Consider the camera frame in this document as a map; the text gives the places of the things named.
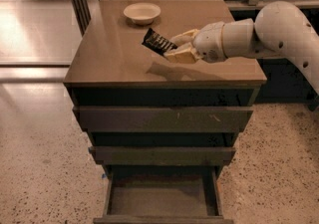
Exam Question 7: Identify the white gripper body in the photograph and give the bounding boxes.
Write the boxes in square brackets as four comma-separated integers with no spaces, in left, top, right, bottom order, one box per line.
[192,22,226,63]

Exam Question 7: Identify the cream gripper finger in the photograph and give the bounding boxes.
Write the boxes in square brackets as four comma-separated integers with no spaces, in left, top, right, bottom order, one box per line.
[170,29,199,47]
[163,43,201,64]

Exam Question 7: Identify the black rxbar chocolate bar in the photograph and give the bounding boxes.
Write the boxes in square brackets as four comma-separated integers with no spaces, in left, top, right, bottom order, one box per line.
[143,28,177,56]

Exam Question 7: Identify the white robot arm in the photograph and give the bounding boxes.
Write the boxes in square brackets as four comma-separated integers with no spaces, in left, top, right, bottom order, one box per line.
[163,1,319,94]

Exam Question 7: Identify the grey drawer cabinet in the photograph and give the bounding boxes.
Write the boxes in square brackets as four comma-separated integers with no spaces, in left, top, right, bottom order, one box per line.
[63,0,268,224]

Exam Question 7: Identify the top grey drawer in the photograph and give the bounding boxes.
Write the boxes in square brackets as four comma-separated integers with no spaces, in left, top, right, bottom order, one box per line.
[74,107,252,133]

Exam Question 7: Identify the middle grey drawer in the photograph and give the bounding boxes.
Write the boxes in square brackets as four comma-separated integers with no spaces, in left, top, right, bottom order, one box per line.
[89,146,235,166]

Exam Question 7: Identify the open bottom grey drawer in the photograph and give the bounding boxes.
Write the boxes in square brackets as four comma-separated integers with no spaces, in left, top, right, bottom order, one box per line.
[93,166,234,224]

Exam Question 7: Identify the white ceramic bowl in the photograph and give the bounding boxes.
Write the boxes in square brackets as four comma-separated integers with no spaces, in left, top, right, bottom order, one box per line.
[124,3,161,25]

